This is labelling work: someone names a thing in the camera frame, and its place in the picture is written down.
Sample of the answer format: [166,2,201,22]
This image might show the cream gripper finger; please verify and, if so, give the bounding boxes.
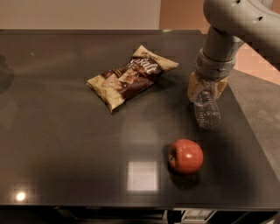
[187,72,209,102]
[211,78,228,100]

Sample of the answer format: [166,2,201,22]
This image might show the clear plastic water bottle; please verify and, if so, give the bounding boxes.
[193,90,221,130]

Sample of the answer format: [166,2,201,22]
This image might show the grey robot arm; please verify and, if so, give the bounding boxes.
[187,0,280,102]

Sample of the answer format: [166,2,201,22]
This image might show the red apple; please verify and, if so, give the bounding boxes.
[168,139,203,175]

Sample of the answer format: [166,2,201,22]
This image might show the brown and cream chip bag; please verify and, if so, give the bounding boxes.
[87,45,179,111]

